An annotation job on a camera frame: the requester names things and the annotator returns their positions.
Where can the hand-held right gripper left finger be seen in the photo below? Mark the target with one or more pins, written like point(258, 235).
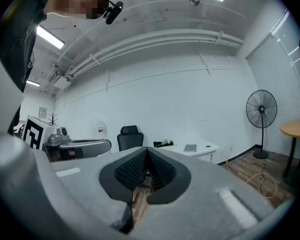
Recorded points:
point(72, 191)

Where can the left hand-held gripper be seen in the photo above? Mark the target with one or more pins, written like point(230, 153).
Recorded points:
point(36, 134)

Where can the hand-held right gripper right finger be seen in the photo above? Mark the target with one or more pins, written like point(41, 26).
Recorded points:
point(202, 209)

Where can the grey notebook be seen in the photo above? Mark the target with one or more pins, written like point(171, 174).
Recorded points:
point(190, 148)

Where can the pile of clear water jugs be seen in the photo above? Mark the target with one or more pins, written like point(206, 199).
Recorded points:
point(99, 131)

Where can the black mesh office chair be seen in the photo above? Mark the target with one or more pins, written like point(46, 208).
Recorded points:
point(130, 139)

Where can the black coat rack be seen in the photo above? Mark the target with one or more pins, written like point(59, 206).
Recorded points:
point(52, 120)

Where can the ceiling air conditioner unit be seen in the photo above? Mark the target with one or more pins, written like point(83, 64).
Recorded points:
point(61, 80)

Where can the white artificial flower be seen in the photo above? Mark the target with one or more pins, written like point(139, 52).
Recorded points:
point(164, 142)

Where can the round wooden table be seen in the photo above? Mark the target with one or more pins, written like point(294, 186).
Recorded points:
point(293, 129)

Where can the white ceiling pipes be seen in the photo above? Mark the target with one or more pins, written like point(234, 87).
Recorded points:
point(152, 40)

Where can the person's black shirt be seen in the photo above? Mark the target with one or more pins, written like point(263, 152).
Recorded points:
point(17, 26)

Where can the person's head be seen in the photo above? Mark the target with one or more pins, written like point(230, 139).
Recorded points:
point(75, 1)

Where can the round ceiling dome fixture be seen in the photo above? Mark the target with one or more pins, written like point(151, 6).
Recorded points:
point(194, 1)

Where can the grey wall panel box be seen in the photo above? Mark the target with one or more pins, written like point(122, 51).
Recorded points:
point(42, 112)

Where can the black pedestal fan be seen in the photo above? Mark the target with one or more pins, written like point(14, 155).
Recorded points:
point(261, 109)

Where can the black head-worn camera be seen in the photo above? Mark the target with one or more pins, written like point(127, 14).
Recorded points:
point(113, 12)

